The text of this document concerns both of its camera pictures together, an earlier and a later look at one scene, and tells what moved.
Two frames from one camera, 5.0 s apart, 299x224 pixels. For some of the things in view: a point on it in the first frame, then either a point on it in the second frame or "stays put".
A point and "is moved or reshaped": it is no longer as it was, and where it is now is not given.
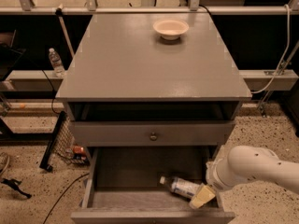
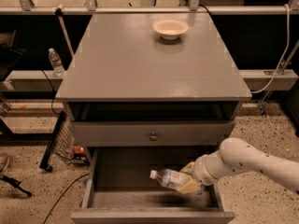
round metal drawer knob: (153, 137) stays put
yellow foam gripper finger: (205, 195) to (192, 189)
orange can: (78, 149) stays put
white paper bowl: (170, 29) stays put
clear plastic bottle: (179, 186) is moved or reshaped
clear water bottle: (56, 63) stays put
